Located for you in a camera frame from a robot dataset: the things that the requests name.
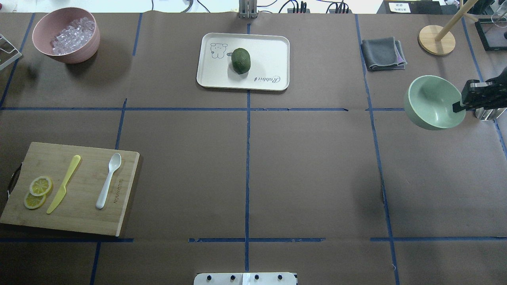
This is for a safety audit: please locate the wooden stand with round base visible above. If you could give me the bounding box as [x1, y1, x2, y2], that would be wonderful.
[417, 0, 477, 56]

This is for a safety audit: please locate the metal scoop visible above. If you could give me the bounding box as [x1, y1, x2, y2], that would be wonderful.
[475, 108, 506, 121]

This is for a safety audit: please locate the green avocado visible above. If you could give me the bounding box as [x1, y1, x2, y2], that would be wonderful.
[231, 47, 251, 74]

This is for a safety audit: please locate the lemon slice upper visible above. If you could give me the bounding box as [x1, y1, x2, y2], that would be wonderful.
[29, 176, 53, 197]

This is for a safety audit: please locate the lemon slice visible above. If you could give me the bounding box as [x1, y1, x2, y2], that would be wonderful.
[29, 176, 53, 197]
[23, 192, 46, 210]

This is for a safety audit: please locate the grey folded cloth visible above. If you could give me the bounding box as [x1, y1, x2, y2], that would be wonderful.
[361, 37, 407, 72]

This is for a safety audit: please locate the yellow plastic knife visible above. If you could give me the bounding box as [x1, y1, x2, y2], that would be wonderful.
[46, 155, 82, 215]

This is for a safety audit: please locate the black power strip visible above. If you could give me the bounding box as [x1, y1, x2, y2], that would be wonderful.
[281, 0, 353, 14]

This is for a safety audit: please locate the white plastic spoon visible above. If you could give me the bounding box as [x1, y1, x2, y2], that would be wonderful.
[95, 153, 122, 209]

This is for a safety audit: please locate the aluminium frame post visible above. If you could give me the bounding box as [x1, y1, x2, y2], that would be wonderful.
[238, 0, 258, 19]

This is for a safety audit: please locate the green bowl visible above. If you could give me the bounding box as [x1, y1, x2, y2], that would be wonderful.
[404, 75, 466, 130]

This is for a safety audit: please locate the cream rabbit tray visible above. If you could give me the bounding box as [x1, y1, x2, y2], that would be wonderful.
[196, 33, 290, 91]

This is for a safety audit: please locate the lemon slice lower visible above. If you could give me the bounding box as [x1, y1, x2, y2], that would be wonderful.
[23, 192, 46, 210]

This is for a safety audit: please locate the black framed tray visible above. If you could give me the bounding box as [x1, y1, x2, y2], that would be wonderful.
[475, 18, 507, 51]

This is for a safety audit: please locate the bamboo cutting board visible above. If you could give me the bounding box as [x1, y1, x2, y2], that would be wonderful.
[1, 142, 140, 237]

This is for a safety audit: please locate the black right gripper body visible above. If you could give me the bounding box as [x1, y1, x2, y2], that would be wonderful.
[452, 68, 507, 112]

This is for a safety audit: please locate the pink bowl with ice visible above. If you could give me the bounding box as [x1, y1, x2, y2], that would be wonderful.
[32, 8, 100, 64]

